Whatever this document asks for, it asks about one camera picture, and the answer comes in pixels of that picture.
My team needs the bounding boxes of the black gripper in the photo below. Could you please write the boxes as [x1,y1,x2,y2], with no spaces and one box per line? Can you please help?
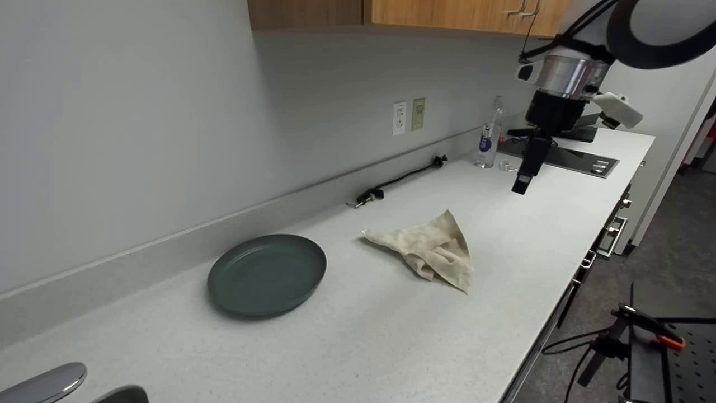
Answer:
[513,88,593,198]

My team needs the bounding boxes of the beige cloth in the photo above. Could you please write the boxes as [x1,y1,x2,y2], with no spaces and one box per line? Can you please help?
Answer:
[357,208,476,296]

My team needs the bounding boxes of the black clamp stand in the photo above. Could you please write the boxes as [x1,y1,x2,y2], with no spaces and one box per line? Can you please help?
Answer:
[573,282,635,390]

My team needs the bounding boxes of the black orange bar clamp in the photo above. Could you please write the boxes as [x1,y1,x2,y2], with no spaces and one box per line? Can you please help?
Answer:
[610,300,689,353]

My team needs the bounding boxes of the black perforated breadboard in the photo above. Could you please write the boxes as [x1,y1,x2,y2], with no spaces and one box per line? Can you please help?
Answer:
[627,316,716,403]

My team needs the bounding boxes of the dark green plate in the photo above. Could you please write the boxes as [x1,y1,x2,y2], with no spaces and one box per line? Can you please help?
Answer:
[206,233,329,323]

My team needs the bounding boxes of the dark grey rounded fixture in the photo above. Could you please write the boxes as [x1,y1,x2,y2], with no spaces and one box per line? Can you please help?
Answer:
[91,384,151,403]

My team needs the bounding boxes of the grey metal faucet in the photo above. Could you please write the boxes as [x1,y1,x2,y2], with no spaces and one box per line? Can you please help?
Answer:
[0,361,90,403]

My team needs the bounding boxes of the black metal base plate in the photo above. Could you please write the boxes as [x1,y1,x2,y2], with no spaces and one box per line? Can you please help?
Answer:
[496,134,619,179]

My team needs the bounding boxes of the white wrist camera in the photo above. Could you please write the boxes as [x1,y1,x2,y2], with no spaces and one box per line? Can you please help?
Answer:
[590,89,644,131]

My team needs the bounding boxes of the metal drawer handle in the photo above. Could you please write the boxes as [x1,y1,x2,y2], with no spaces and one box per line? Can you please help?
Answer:
[594,212,631,261]

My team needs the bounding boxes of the beige wall plate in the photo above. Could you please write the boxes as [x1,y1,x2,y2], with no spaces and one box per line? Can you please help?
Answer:
[409,94,428,133]

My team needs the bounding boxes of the white wall outlet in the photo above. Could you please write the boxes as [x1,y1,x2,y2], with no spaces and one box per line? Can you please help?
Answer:
[391,100,409,137]

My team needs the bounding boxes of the black cable with clamp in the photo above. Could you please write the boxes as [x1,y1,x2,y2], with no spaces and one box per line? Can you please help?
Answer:
[353,152,449,208]

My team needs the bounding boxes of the wooden wall cabinet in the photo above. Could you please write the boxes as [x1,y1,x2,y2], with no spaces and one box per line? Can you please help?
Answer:
[245,0,590,41]

